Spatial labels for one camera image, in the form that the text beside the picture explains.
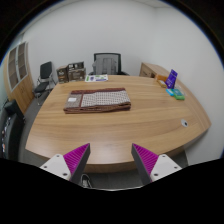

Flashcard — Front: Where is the black visitor chair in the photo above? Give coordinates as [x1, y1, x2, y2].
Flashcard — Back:
[32, 60, 57, 101]

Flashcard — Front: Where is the small brown cardboard box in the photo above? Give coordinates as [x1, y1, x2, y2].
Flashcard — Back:
[55, 65, 70, 84]

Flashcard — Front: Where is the black mesh office chair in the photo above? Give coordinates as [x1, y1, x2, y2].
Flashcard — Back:
[88, 52, 130, 76]

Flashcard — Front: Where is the orange box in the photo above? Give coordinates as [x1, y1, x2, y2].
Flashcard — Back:
[155, 75, 168, 89]

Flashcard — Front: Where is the large dark cardboard box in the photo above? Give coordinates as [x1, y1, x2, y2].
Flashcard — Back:
[67, 61, 87, 83]

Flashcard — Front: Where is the white printed sheet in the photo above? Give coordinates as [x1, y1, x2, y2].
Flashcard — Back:
[84, 74, 109, 83]

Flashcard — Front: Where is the wooden side desk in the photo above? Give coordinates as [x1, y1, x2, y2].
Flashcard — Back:
[138, 62, 170, 80]

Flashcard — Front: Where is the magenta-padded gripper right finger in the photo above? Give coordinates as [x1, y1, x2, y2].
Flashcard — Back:
[130, 142, 183, 186]

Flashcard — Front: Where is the black leather armchair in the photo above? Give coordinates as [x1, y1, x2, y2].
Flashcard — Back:
[0, 99, 26, 161]

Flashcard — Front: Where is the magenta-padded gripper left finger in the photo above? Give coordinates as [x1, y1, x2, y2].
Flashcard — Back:
[39, 142, 92, 185]

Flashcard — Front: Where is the green box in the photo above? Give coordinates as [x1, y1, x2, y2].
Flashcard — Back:
[173, 93, 186, 101]

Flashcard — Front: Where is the purple standing card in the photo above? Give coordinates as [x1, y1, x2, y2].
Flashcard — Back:
[165, 68, 179, 90]

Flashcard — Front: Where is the wooden glass-door cabinet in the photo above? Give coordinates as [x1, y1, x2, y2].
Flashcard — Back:
[3, 40, 35, 114]

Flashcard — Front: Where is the brown patterned towel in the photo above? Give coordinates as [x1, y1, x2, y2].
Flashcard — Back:
[63, 87, 132, 115]

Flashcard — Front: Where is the blue box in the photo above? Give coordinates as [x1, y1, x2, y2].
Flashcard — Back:
[166, 88, 183, 97]

